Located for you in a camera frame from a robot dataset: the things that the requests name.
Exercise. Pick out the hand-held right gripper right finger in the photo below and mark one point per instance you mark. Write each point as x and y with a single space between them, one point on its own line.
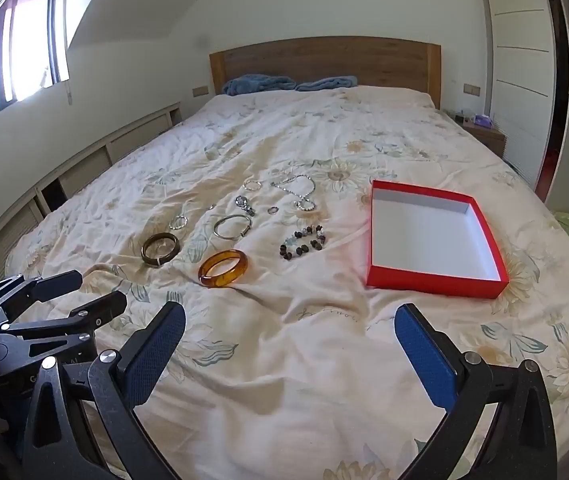
427 360

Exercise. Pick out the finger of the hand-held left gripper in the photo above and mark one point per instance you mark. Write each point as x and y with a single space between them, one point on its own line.
102 310
59 282

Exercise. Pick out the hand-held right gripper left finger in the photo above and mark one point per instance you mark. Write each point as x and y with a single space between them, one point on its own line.
157 355

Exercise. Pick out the dark green bangle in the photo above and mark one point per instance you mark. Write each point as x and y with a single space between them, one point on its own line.
152 259

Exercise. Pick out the amber bangle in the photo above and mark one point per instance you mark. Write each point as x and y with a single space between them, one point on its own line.
214 282

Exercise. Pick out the red shallow box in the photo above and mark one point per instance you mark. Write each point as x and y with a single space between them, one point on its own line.
429 230

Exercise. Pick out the thin silver bangle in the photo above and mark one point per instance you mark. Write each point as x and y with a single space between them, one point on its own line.
245 232

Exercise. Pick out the silver watch pendant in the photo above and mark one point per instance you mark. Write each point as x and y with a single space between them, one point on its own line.
244 203

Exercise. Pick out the window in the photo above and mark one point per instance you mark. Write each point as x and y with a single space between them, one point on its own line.
29 35

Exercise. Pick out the wooden nightstand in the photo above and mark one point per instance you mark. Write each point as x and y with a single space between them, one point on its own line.
484 137

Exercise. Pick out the purple box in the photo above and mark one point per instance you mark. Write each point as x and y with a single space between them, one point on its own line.
482 121

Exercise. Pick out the blue towel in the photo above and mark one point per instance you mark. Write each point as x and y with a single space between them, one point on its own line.
259 85

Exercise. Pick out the blue pillow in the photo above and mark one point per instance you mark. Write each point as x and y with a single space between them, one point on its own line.
327 83

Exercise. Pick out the white wardrobe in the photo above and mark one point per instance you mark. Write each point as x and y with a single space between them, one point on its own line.
519 60

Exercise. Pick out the wooden bed headboard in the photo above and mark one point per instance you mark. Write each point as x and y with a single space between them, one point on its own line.
324 60

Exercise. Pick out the low white wall cabinet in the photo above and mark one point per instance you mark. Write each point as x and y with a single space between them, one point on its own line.
89 160

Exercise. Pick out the wall socket plate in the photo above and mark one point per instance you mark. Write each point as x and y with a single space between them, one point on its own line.
471 89
200 91

